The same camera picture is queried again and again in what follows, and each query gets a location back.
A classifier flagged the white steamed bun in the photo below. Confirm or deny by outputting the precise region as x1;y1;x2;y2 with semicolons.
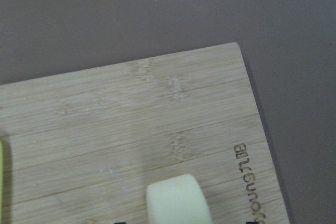
146;174;213;224

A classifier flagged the bamboo cutting board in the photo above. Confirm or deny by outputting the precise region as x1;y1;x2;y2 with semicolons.
1;42;289;223

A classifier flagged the yellow plastic knife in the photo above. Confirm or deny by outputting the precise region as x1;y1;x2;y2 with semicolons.
1;138;13;223

